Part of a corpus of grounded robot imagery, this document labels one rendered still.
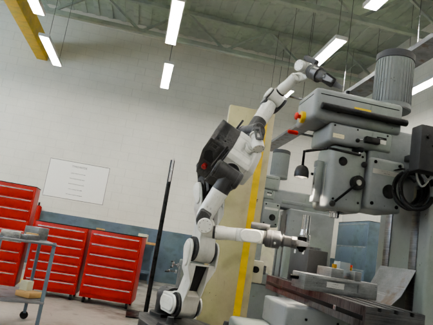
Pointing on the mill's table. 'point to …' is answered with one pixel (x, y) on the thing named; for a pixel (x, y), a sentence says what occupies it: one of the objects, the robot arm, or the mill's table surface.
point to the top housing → (312, 113)
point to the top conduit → (364, 114)
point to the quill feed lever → (356, 182)
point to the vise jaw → (330, 271)
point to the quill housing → (340, 180)
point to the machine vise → (336, 284)
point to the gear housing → (349, 138)
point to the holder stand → (307, 260)
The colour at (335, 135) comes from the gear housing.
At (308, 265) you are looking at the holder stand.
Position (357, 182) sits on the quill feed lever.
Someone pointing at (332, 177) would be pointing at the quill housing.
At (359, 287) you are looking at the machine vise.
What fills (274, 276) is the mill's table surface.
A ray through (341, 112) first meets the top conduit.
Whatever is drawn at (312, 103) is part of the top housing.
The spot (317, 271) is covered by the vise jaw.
